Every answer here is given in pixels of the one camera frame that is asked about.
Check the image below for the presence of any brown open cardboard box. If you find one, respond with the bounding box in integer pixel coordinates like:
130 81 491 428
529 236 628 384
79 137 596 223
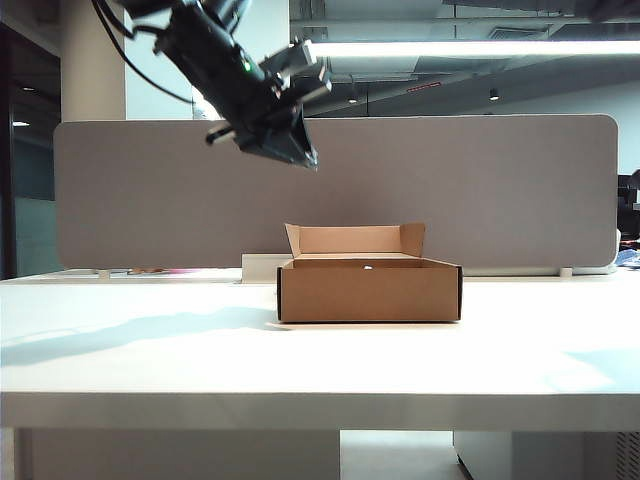
276 221 464 325

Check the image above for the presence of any white desk support panel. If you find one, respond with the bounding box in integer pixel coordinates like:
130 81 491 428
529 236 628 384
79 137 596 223
14 428 342 480

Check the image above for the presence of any grey fabric desk divider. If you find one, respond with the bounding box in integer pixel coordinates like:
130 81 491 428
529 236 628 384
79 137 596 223
53 115 622 271

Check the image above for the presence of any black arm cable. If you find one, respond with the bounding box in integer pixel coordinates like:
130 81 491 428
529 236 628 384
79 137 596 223
91 0 197 105

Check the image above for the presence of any small white box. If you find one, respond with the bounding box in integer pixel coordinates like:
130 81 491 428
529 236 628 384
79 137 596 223
241 253 292 285

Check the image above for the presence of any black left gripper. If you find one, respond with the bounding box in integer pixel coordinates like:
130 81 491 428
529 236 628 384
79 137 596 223
192 47 321 174

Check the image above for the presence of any long ceiling light strip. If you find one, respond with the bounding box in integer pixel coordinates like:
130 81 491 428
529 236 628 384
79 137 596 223
309 40 640 59

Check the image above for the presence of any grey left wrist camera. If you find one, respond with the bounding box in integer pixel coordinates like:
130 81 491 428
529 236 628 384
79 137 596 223
258 37 334 97

